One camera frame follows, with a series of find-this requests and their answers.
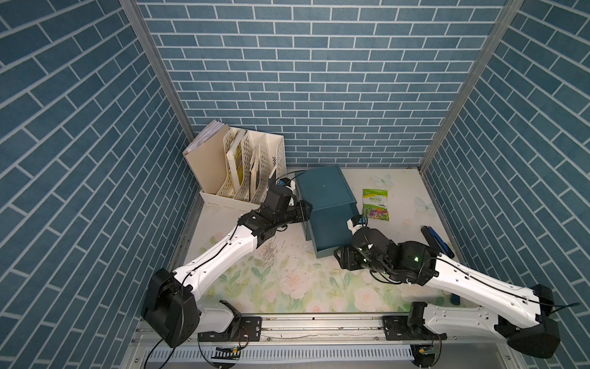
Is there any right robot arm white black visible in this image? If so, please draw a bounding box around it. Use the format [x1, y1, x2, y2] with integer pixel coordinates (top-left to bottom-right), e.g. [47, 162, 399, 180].
[334, 225, 561, 358]

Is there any green flower seed bag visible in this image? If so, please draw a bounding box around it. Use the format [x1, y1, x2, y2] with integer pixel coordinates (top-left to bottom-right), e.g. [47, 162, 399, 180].
[363, 189, 390, 221]

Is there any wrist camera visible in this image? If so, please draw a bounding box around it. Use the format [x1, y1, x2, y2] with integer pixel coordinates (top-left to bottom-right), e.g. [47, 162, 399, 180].
[276, 177, 296, 194]
[347, 215, 368, 235]

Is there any yellow green booklet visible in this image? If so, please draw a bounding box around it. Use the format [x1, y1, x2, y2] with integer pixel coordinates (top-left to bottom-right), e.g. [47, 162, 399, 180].
[226, 128, 246, 195]

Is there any teal drawer cabinet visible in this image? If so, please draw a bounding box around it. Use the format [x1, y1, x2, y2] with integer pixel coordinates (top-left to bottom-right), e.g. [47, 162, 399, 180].
[296, 165, 359, 258]

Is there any black blue tool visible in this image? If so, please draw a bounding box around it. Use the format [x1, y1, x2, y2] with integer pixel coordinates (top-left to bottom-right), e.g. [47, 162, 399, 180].
[420, 226, 455, 258]

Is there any floral table mat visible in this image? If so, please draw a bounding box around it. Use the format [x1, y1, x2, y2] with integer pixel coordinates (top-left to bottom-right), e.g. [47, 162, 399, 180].
[201, 169, 451, 314]

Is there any beige folder with papers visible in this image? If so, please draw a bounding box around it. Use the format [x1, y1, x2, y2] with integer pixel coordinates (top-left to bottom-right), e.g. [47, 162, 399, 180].
[183, 120, 230, 195]

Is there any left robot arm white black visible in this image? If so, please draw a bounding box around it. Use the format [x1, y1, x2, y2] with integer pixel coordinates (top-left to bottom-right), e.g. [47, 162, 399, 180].
[141, 184, 313, 348]

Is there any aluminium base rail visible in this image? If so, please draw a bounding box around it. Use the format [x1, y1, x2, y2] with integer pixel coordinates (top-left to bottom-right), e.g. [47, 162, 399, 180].
[121, 314, 525, 368]

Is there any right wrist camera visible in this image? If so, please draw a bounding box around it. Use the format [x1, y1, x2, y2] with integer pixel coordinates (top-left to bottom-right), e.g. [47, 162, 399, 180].
[347, 215, 368, 235]

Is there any cream mesh file organizer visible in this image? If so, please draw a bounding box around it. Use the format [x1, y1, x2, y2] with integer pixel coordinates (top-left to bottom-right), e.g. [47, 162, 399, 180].
[201, 130, 287, 212]

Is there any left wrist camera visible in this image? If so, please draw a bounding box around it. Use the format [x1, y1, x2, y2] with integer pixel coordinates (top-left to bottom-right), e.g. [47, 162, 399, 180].
[276, 177, 296, 194]

